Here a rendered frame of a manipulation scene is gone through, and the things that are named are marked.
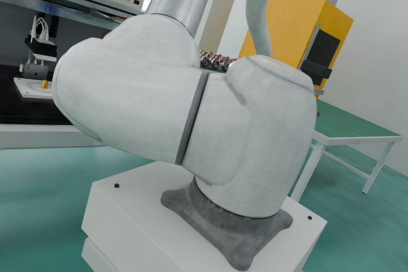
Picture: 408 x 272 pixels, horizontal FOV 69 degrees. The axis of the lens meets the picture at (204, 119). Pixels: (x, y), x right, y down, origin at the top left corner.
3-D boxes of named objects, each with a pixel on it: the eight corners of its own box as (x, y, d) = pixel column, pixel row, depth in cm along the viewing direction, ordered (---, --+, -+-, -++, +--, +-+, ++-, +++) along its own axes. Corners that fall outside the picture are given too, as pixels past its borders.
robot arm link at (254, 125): (291, 232, 43) (360, 94, 36) (172, 197, 43) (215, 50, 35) (275, 174, 59) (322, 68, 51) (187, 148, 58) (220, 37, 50)
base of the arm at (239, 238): (301, 215, 58) (312, 192, 56) (241, 275, 41) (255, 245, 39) (229, 167, 68) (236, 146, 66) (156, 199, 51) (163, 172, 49)
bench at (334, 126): (370, 195, 337) (404, 136, 315) (283, 233, 208) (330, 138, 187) (291, 147, 409) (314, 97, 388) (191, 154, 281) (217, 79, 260)
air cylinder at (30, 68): (46, 80, 111) (48, 65, 110) (23, 77, 106) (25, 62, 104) (42, 75, 115) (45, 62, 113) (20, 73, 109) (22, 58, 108)
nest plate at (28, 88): (73, 101, 101) (74, 97, 101) (22, 97, 91) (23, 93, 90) (60, 85, 111) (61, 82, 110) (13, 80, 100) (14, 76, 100)
